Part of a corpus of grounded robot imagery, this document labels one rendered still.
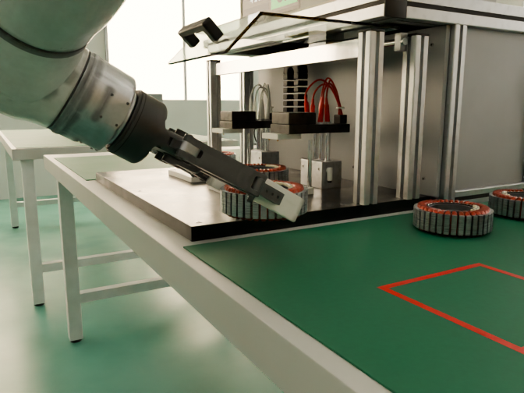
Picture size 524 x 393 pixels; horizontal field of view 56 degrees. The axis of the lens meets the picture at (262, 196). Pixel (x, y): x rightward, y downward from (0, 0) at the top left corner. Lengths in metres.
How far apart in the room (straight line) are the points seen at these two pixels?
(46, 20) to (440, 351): 0.39
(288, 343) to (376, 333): 0.07
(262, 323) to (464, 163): 0.65
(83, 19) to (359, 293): 0.35
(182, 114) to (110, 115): 5.41
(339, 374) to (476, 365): 0.10
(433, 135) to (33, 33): 0.70
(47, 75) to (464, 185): 0.77
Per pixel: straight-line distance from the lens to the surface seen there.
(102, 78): 0.51
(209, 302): 0.55
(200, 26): 0.78
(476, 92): 1.01
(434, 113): 0.94
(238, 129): 1.16
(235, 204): 0.59
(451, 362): 0.40
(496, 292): 0.55
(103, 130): 0.51
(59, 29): 0.43
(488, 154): 1.06
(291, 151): 1.31
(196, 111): 5.98
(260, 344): 0.46
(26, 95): 0.49
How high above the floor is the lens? 0.93
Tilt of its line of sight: 10 degrees down
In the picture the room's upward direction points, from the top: straight up
